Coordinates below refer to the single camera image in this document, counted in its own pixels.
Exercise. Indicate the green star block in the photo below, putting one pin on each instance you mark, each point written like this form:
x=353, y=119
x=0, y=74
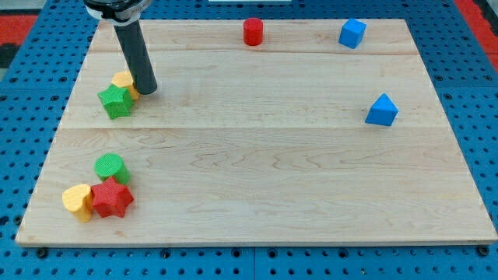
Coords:
x=116, y=101

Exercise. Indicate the yellow heart block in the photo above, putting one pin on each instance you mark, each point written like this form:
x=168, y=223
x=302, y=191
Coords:
x=78, y=200

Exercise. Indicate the blue triangular prism block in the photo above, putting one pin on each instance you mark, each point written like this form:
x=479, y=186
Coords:
x=382, y=112

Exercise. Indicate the blue cube block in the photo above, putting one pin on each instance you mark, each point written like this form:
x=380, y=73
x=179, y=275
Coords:
x=352, y=33

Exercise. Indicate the light wooden board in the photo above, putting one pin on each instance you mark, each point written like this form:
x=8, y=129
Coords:
x=263, y=146

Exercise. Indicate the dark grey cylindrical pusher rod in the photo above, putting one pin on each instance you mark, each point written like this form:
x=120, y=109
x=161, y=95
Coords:
x=135, y=52

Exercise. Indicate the red cylinder block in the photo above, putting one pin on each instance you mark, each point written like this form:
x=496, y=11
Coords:
x=253, y=31

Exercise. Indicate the green cylinder block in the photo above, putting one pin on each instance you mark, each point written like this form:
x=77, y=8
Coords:
x=111, y=165

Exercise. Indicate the yellow hexagon block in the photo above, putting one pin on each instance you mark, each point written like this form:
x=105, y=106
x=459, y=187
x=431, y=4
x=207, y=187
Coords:
x=125, y=80

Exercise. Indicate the silver black robot wrist flange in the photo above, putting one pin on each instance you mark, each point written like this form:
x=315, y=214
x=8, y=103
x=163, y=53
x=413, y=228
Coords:
x=117, y=12

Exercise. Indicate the red star block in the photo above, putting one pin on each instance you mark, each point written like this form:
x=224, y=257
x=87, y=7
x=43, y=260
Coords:
x=110, y=198

